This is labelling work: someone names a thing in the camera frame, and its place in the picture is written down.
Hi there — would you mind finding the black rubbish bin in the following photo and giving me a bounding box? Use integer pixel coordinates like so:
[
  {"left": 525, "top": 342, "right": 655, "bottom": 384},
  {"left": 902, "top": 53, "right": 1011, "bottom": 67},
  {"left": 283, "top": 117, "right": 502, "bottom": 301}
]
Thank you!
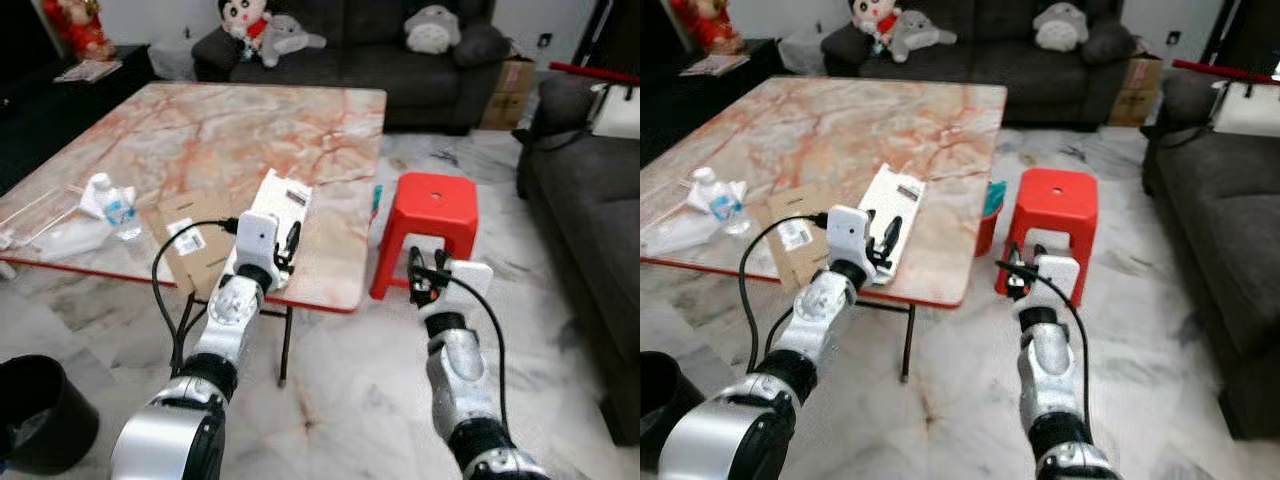
[
  {"left": 640, "top": 350, "right": 697, "bottom": 474},
  {"left": 0, "top": 355, "right": 101, "bottom": 477}
]

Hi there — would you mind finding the red plastic stool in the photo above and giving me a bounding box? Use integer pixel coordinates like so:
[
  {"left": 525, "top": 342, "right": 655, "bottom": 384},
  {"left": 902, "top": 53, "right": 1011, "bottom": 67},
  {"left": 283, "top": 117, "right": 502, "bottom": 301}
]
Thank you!
[
  {"left": 370, "top": 172, "right": 480, "bottom": 302},
  {"left": 995, "top": 168, "right": 1100, "bottom": 307}
]

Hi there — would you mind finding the flat brown cardboard sheet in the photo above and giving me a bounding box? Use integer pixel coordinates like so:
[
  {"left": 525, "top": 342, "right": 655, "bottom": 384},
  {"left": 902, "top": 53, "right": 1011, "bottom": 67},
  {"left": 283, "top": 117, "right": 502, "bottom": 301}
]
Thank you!
[
  {"left": 765, "top": 185, "right": 851, "bottom": 292},
  {"left": 155, "top": 190, "right": 247, "bottom": 297}
]

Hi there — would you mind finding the marble pattern folding table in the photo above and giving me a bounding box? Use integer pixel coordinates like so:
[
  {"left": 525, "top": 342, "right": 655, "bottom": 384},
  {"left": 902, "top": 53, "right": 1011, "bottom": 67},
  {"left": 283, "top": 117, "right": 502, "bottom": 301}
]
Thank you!
[
  {"left": 0, "top": 82, "right": 388, "bottom": 389},
  {"left": 640, "top": 77, "right": 1009, "bottom": 384}
]

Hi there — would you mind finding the clear plastic water bottle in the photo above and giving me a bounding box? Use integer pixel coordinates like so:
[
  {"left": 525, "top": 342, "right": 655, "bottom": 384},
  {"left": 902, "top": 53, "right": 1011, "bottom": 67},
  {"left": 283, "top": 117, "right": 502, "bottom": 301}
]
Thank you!
[
  {"left": 693, "top": 167, "right": 751, "bottom": 237},
  {"left": 90, "top": 173, "right": 144, "bottom": 242}
]

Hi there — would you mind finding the dark grey armless sofa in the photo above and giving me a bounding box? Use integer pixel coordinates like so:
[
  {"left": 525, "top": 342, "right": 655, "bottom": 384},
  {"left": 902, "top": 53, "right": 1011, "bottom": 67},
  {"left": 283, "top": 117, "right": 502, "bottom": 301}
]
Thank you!
[
  {"left": 1142, "top": 70, "right": 1280, "bottom": 442},
  {"left": 514, "top": 74, "right": 641, "bottom": 447}
]

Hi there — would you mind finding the long dark grey sofa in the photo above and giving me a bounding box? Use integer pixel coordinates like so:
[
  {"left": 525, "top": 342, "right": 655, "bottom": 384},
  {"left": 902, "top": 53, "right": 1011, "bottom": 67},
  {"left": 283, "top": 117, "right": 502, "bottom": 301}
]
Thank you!
[
  {"left": 820, "top": 0, "right": 1142, "bottom": 132},
  {"left": 193, "top": 0, "right": 513, "bottom": 137}
]

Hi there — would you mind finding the brown cardboard box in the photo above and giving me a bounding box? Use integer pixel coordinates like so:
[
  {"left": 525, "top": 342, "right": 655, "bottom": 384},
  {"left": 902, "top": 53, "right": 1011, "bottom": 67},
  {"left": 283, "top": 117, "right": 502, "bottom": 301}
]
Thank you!
[
  {"left": 1108, "top": 55, "right": 1166, "bottom": 128},
  {"left": 480, "top": 57, "right": 537, "bottom": 132}
]

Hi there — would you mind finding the grey shark plush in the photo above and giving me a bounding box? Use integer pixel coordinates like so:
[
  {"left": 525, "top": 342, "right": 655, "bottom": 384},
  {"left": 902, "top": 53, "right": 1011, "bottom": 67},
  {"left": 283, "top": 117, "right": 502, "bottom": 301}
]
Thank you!
[
  {"left": 888, "top": 10, "right": 958, "bottom": 64},
  {"left": 258, "top": 14, "right": 328, "bottom": 69}
]

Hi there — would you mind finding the white basket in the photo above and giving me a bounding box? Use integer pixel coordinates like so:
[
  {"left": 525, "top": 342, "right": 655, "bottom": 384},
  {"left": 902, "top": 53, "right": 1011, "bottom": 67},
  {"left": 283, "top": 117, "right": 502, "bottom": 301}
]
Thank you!
[
  {"left": 149, "top": 42, "right": 201, "bottom": 82},
  {"left": 778, "top": 28, "right": 829, "bottom": 77}
]

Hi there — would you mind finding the black haired doll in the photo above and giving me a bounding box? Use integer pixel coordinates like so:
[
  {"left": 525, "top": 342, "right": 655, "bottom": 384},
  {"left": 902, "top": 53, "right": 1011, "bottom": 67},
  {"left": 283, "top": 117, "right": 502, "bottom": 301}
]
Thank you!
[
  {"left": 850, "top": 0, "right": 902, "bottom": 49},
  {"left": 218, "top": 0, "right": 273, "bottom": 52}
]

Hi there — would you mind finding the dark grey cushion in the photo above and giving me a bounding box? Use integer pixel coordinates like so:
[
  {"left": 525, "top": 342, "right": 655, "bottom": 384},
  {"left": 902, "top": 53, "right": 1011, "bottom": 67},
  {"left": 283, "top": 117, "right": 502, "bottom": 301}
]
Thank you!
[
  {"left": 1085, "top": 20, "right": 1139, "bottom": 66},
  {"left": 455, "top": 22, "right": 513, "bottom": 68}
]

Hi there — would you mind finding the grey round totoro plush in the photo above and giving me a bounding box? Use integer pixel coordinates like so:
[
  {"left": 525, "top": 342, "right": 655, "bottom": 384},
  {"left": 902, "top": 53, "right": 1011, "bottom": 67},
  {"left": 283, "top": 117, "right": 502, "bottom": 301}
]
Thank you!
[
  {"left": 404, "top": 5, "right": 462, "bottom": 55},
  {"left": 1033, "top": 2, "right": 1091, "bottom": 53}
]

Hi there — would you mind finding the black low cabinet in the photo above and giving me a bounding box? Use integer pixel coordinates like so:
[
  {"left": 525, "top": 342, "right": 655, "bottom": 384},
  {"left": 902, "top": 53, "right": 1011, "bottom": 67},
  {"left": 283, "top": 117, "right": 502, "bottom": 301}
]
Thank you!
[
  {"left": 0, "top": 44, "right": 157, "bottom": 197},
  {"left": 640, "top": 38, "right": 787, "bottom": 173}
]

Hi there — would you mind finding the thin wooden stick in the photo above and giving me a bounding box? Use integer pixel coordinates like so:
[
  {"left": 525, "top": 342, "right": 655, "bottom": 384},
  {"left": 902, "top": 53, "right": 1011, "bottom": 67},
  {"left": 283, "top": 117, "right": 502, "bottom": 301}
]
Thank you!
[{"left": 0, "top": 186, "right": 85, "bottom": 229}]

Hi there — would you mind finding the pink white magazine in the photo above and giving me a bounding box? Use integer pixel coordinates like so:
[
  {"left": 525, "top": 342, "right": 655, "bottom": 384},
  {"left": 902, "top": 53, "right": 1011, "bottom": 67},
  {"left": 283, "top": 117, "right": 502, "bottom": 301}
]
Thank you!
[
  {"left": 54, "top": 58, "right": 124, "bottom": 84},
  {"left": 680, "top": 54, "right": 750, "bottom": 79}
]

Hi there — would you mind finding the white bag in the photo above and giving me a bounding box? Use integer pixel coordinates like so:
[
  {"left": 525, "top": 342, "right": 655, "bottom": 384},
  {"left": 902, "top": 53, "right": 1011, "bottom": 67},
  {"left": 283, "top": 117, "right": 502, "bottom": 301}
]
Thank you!
[
  {"left": 590, "top": 82, "right": 641, "bottom": 140},
  {"left": 1210, "top": 78, "right": 1280, "bottom": 140}
]

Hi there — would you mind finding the red stick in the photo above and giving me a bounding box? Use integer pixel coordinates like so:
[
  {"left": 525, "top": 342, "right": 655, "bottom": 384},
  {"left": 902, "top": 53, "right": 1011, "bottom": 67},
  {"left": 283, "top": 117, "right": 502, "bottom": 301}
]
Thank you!
[
  {"left": 1172, "top": 58, "right": 1280, "bottom": 84},
  {"left": 547, "top": 61, "right": 641, "bottom": 87}
]

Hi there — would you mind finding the red dressed figurine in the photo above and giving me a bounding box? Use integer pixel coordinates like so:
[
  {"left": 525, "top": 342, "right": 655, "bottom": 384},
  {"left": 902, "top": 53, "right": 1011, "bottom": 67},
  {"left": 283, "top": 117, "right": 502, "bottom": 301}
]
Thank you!
[
  {"left": 42, "top": 0, "right": 117, "bottom": 62},
  {"left": 668, "top": 0, "right": 747, "bottom": 57}
]

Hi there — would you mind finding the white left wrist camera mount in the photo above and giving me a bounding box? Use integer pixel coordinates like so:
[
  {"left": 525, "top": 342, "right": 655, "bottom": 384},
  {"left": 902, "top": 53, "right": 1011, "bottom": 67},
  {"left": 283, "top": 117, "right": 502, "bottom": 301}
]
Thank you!
[
  {"left": 826, "top": 205, "right": 878, "bottom": 266},
  {"left": 237, "top": 211, "right": 282, "bottom": 271}
]

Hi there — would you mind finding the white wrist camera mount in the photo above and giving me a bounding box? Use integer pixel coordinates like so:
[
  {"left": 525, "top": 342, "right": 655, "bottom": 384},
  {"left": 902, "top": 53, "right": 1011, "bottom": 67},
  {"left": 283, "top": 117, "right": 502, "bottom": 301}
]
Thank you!
[
  {"left": 1033, "top": 255, "right": 1083, "bottom": 311},
  {"left": 237, "top": 211, "right": 282, "bottom": 271},
  {"left": 826, "top": 205, "right": 878, "bottom": 266},
  {"left": 445, "top": 260, "right": 494, "bottom": 314}
]

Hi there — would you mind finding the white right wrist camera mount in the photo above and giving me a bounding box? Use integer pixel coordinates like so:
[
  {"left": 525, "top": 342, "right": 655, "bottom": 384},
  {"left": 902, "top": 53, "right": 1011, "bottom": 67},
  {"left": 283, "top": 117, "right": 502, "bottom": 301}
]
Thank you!
[
  {"left": 1033, "top": 255, "right": 1083, "bottom": 311},
  {"left": 445, "top": 260, "right": 494, "bottom": 314}
]

